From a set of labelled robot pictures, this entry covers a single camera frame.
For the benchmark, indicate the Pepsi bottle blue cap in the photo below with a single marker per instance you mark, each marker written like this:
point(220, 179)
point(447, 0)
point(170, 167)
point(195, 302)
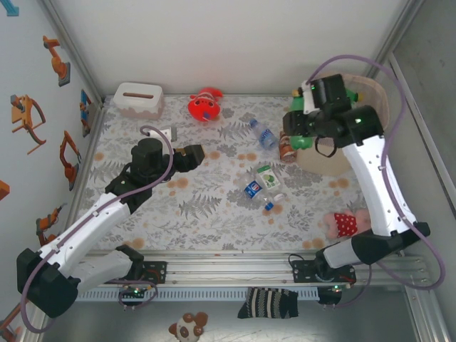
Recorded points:
point(253, 189)

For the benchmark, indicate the water bottle blue lettering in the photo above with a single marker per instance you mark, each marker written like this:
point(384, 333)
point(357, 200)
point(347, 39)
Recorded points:
point(265, 135)

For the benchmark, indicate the clear bottle lime label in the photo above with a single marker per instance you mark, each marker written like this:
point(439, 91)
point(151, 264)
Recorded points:
point(269, 180)

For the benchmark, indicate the brown drink bottle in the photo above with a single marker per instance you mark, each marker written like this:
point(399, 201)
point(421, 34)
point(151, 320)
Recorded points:
point(286, 151)

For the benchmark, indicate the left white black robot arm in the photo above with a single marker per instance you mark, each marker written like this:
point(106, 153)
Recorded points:
point(89, 221)

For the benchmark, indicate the beige bin pink mesh liner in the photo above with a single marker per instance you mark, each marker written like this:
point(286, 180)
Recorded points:
point(320, 162)

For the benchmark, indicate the red plush fish toy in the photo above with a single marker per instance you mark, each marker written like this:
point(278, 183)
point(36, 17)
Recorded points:
point(203, 107)

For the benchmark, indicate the white tissue box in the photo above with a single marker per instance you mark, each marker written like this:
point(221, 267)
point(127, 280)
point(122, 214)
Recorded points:
point(137, 101)

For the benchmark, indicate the pink plush red dotted dress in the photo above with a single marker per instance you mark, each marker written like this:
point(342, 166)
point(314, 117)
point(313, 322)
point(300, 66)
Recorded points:
point(343, 224)

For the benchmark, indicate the small circuit board green LED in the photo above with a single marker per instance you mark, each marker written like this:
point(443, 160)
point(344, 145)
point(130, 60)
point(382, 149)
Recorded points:
point(135, 292)
point(336, 286)

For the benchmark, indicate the black white striped sock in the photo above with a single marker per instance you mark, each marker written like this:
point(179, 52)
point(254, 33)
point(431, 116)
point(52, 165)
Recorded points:
point(267, 303)

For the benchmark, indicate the brown white panda plush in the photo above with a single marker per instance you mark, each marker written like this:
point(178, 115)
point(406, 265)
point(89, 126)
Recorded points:
point(185, 327)

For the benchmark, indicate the blue orange wall sticker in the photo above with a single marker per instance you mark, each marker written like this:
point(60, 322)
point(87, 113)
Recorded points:
point(85, 107)

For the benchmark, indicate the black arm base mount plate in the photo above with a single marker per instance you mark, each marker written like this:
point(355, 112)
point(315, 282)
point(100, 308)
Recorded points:
point(156, 270)
point(303, 270)

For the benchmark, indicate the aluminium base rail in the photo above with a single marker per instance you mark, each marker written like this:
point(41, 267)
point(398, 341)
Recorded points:
point(228, 265)

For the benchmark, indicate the aluminium frame post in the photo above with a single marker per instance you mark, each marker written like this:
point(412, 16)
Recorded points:
point(71, 42)
point(409, 14)

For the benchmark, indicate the orange chair shaped wall sticker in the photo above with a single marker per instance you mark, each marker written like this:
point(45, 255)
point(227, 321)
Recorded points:
point(17, 113)

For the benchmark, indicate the small orange wall sticker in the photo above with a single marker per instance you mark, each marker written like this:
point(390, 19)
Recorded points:
point(3, 189)

